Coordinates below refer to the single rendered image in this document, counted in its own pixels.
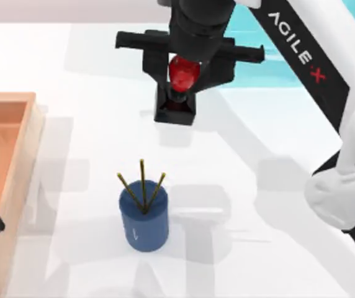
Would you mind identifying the red trophy with black base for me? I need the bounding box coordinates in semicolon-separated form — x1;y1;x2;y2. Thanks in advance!
153;54;202;125

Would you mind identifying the thin olive reed stick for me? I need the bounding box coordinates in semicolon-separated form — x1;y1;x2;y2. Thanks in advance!
139;159;147;214
117;172;146;214
145;172;166;214

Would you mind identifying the blue cylindrical diffuser bottle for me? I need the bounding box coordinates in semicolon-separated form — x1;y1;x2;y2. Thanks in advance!
118;179;169;253

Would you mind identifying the shallow salmon-coloured box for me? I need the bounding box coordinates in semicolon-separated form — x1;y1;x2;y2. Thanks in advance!
0;91;46;298

